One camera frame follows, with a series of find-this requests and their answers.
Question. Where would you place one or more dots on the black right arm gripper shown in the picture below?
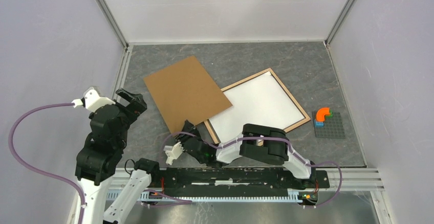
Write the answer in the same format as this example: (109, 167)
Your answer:
(188, 127)

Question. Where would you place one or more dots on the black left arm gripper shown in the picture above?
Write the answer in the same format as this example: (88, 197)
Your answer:
(137, 106)

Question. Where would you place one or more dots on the light wooden picture frame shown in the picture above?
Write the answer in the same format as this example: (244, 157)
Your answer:
(295, 107)

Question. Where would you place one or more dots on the brown backing board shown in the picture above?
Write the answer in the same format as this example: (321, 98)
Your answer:
(185, 91)

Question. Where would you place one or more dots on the landscape photo print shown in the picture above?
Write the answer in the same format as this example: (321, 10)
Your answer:
(257, 109)

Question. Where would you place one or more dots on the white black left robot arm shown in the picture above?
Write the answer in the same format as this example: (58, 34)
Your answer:
(96, 162)

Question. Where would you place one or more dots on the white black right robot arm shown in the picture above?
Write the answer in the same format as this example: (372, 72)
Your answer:
(264, 144)

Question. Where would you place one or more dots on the orange curved brick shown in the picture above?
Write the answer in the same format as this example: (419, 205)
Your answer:
(321, 114)

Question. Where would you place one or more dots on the green brick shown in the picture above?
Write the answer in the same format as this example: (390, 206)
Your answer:
(330, 114)

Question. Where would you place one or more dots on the dark grey brick baseplate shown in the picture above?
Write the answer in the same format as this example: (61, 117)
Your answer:
(332, 129)

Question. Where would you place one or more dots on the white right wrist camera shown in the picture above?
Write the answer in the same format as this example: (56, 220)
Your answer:
(173, 152)

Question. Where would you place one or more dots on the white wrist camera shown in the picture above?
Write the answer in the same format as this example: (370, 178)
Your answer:
(173, 152)
(92, 100)

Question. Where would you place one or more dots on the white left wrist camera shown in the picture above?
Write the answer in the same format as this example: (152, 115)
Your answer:
(92, 100)

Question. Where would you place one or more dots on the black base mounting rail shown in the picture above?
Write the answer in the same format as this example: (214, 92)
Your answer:
(234, 182)

